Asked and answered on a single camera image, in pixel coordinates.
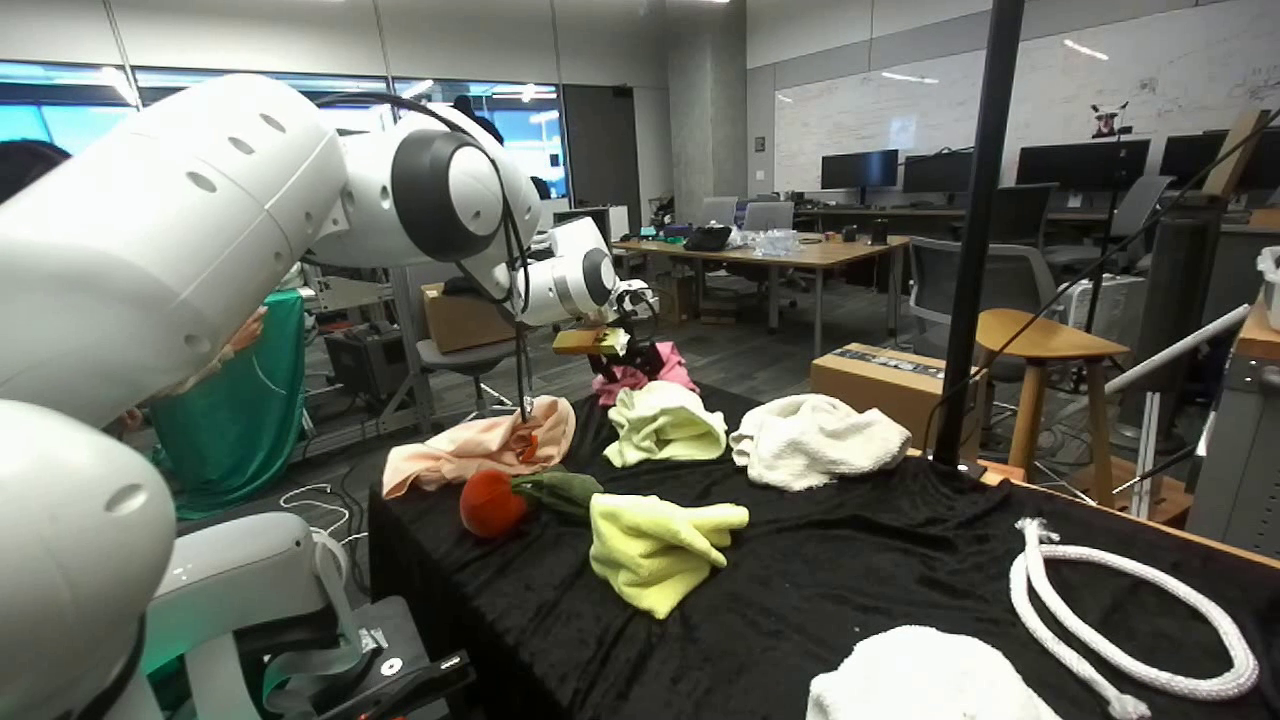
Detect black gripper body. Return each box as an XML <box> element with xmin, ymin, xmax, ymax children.
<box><xmin>601</xmin><ymin>278</ymin><xmax>666</xmax><ymax>354</ymax></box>

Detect pink cloth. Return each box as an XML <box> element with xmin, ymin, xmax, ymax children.
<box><xmin>593</xmin><ymin>335</ymin><xmax>699</xmax><ymax>413</ymax></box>

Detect peach cloth orange print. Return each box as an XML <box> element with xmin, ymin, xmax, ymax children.
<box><xmin>381</xmin><ymin>393</ymin><xmax>578</xmax><ymax>503</ymax></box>

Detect orange plush vegetable green leaves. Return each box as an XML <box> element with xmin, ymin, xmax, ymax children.
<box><xmin>455</xmin><ymin>463</ymin><xmax>609</xmax><ymax>545</ymax></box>

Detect white terry towel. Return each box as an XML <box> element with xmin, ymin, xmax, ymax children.
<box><xmin>802</xmin><ymin>622</ymin><xmax>1064</xmax><ymax>720</ymax></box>

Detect pale green white towel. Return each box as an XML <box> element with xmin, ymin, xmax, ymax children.
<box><xmin>601</xmin><ymin>382</ymin><xmax>731</xmax><ymax>474</ymax></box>

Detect black bag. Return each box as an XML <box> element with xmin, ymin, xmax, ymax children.
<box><xmin>685</xmin><ymin>220</ymin><xmax>737</xmax><ymax>255</ymax></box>

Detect small brown cardboard box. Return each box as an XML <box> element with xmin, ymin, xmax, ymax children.
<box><xmin>419</xmin><ymin>285</ymin><xmax>519</xmax><ymax>357</ymax></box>

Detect long wooden desk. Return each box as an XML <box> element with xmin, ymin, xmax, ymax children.
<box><xmin>615</xmin><ymin>237</ymin><xmax>915</xmax><ymax>357</ymax></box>

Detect off-white crumpled towel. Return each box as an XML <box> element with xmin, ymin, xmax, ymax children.
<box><xmin>726</xmin><ymin>393</ymin><xmax>915</xmax><ymax>498</ymax></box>

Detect grey office chair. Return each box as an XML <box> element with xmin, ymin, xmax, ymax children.
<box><xmin>396</xmin><ymin>255</ymin><xmax>528</xmax><ymax>420</ymax></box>

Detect bright yellow microfibre cloth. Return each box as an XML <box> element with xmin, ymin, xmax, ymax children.
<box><xmin>583</xmin><ymin>488</ymin><xmax>751</xmax><ymax>623</ymax></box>

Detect long cardboard box black print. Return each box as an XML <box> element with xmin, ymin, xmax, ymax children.
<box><xmin>806</xmin><ymin>342</ymin><xmax>991</xmax><ymax>460</ymax></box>

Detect black tablecloth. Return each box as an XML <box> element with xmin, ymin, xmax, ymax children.
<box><xmin>367</xmin><ymin>383</ymin><xmax>1280</xmax><ymax>720</ymax></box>

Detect black computer monitor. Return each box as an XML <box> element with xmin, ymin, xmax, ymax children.
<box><xmin>817</xmin><ymin>149</ymin><xmax>904</xmax><ymax>202</ymax></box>
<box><xmin>1014</xmin><ymin>137</ymin><xmax>1152</xmax><ymax>197</ymax></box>
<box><xmin>901</xmin><ymin>149</ymin><xmax>975</xmax><ymax>202</ymax></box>
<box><xmin>1154</xmin><ymin>130</ymin><xmax>1234</xmax><ymax>193</ymax></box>

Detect black vertical pole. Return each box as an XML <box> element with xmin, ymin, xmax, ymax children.
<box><xmin>933</xmin><ymin>0</ymin><xmax>1026</xmax><ymax>474</ymax></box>

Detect green fabric drape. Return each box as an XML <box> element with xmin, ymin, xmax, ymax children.
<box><xmin>146</xmin><ymin>290</ymin><xmax>311</xmax><ymax>523</ymax></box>

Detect black mounting plate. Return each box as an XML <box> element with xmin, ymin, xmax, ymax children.
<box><xmin>265</xmin><ymin>594</ymin><xmax>477</xmax><ymax>720</ymax></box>

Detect round wooden stool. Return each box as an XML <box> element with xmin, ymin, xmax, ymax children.
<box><xmin>973</xmin><ymin>308</ymin><xmax>1135</xmax><ymax>503</ymax></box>

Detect dark office chair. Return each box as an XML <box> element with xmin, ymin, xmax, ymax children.
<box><xmin>987</xmin><ymin>180</ymin><xmax>1064</xmax><ymax>253</ymax></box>

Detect black drone figure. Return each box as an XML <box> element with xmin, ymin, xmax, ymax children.
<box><xmin>1088</xmin><ymin>99</ymin><xmax>1135</xmax><ymax>145</ymax></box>

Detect silver metal bar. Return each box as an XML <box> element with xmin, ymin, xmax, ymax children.
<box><xmin>1103</xmin><ymin>299</ymin><xmax>1263</xmax><ymax>529</ymax></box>

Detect grey workbench wooden top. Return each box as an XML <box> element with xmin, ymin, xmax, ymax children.
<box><xmin>1190</xmin><ymin>298</ymin><xmax>1280</xmax><ymax>556</ymax></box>

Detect wrist camera with tan mount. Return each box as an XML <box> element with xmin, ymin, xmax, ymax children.
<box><xmin>553</xmin><ymin>326</ymin><xmax>630</xmax><ymax>359</ymax></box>

